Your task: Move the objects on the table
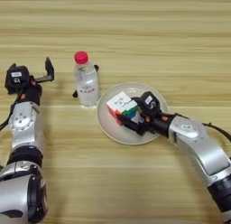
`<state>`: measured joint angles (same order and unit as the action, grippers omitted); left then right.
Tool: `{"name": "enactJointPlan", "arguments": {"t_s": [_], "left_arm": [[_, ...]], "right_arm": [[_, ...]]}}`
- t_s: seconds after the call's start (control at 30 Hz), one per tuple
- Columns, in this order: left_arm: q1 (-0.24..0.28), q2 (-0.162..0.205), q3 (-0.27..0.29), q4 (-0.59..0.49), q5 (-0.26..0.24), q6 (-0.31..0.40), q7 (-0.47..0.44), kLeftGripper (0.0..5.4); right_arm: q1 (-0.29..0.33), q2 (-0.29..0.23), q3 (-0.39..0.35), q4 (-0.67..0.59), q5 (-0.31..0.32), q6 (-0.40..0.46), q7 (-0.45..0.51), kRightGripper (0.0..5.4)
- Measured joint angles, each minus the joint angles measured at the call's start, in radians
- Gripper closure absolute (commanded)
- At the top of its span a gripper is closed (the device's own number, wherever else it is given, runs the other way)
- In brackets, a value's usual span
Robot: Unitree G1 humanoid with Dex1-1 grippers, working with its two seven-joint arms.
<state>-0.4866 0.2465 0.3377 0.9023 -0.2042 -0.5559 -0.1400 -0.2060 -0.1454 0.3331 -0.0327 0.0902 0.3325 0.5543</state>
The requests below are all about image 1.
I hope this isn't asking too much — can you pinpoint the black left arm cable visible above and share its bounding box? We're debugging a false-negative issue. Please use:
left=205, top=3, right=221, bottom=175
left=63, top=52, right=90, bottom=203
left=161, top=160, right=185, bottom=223
left=0, top=94, right=20, bottom=132

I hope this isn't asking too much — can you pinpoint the colourful puzzle cube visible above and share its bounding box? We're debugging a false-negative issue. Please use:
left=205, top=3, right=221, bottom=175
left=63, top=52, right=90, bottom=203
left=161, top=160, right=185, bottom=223
left=106, top=90, right=140, bottom=126

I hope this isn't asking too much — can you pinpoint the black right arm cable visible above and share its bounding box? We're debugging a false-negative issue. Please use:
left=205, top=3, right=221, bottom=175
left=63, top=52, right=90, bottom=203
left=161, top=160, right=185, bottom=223
left=202, top=121, right=231, bottom=144

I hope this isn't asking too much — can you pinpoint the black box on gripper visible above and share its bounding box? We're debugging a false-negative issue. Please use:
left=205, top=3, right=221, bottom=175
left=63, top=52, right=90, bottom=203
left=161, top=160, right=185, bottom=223
left=5, top=65, right=32, bottom=95
left=139, top=90, right=161, bottom=116

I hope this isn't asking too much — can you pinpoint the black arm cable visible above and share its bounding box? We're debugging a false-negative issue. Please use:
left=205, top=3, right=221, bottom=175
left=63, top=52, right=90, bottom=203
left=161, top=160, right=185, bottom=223
left=0, top=94, right=20, bottom=132
left=202, top=121, right=231, bottom=144

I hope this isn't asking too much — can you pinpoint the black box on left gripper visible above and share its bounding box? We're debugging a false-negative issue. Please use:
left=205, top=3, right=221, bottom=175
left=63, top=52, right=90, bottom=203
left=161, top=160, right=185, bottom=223
left=5, top=65, right=32, bottom=95

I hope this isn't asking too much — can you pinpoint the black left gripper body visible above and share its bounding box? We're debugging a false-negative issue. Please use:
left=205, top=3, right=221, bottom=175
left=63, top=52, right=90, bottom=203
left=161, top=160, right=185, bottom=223
left=17, top=75, right=55, bottom=106

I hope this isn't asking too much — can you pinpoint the clear bottle with red cap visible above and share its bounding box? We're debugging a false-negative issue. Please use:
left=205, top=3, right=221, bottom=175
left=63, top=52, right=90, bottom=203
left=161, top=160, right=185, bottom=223
left=72, top=51, right=101, bottom=108

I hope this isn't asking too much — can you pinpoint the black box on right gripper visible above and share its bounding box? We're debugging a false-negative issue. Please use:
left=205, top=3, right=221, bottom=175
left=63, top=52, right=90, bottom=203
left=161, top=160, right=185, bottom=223
left=139, top=90, right=161, bottom=116

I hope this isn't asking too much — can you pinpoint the round beige plate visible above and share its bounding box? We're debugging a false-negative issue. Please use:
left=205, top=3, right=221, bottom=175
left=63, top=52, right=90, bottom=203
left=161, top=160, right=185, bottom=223
left=96, top=81, right=170, bottom=146

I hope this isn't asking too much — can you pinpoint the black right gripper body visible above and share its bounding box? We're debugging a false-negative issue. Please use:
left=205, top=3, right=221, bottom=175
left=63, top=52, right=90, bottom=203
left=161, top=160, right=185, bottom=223
left=132, top=111, right=175, bottom=137

